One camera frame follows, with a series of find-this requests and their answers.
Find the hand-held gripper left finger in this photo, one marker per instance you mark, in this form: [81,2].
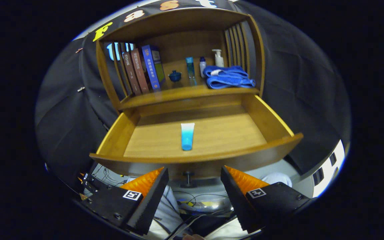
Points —
[150,200]

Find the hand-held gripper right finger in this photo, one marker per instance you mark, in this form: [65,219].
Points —
[238,200]

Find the wooden drawer with dark knob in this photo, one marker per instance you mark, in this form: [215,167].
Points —
[218,133]

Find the blue squeeze tube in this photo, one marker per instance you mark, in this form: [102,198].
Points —
[187,136]

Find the wooden cabinet with slatted sides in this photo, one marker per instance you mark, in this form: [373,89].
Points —
[178,23]

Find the person's white trousers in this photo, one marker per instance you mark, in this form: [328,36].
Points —
[167,213]

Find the white panel with dark slots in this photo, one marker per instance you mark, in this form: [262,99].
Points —
[328,166]

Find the folded blue towel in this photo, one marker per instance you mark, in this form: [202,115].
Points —
[227,78]

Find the dark blue lidded teacup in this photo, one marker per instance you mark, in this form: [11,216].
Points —
[175,76]

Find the black backdrop cloth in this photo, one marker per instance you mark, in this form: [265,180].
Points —
[295,83]

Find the dark brown book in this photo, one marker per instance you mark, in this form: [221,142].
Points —
[130,71]

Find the reddish brown book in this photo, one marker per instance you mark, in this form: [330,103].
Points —
[140,70]

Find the blue book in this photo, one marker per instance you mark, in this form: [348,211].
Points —
[152,68]

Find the tall blue glass bottle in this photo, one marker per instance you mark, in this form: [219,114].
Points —
[190,70]

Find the white bottle with dark cap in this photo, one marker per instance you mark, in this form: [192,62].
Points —
[202,68]

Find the white pump bottle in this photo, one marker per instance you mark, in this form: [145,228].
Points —
[219,60]

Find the pink clip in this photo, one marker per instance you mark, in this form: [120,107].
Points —
[78,50]

